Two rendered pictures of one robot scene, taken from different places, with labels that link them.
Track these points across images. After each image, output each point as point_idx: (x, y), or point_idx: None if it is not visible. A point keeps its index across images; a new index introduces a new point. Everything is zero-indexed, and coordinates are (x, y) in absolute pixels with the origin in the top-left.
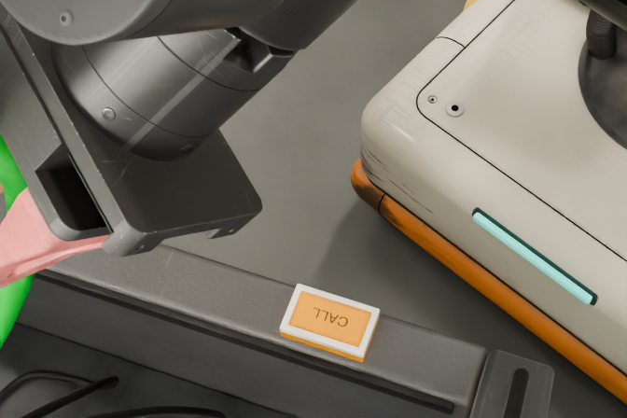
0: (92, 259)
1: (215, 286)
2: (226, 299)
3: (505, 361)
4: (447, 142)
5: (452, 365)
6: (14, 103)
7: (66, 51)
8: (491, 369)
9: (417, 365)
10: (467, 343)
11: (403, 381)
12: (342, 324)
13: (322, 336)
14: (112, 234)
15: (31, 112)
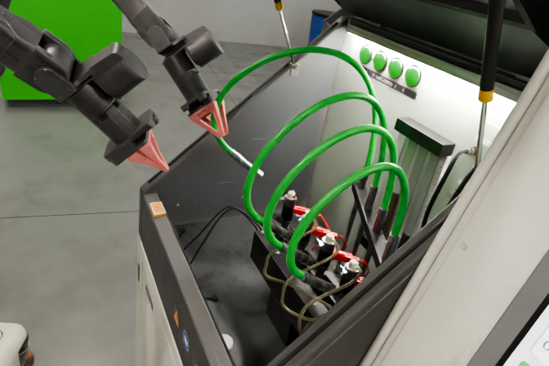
0: (175, 247)
1: (163, 228)
2: (164, 225)
3: (145, 188)
4: None
5: (150, 196)
6: (214, 95)
7: (206, 88)
8: (150, 185)
9: (154, 199)
10: (144, 196)
11: (159, 200)
12: (157, 205)
13: (162, 207)
14: (219, 91)
15: (214, 93)
